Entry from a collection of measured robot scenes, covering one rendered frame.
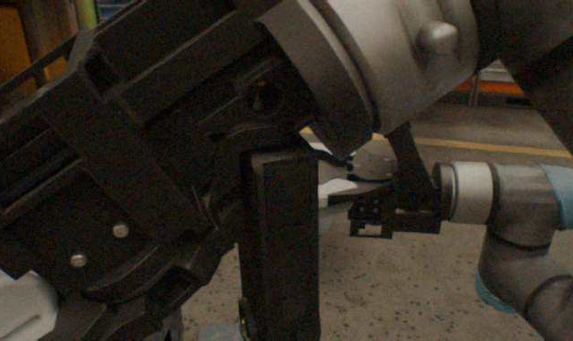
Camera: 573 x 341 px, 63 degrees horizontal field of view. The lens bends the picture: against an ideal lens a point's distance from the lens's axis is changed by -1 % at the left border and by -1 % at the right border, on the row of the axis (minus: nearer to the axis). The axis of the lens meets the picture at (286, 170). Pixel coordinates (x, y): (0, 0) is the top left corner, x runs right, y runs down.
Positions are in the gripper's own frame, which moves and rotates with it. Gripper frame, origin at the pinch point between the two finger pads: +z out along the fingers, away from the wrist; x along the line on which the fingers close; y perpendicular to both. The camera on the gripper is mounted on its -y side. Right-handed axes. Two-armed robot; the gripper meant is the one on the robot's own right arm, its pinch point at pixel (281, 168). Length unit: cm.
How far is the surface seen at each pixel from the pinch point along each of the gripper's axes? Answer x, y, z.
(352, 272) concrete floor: 105, 100, -16
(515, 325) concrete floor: 82, 100, -74
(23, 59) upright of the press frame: 23, -7, 48
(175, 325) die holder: 18, 47, 25
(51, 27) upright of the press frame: 29, -11, 45
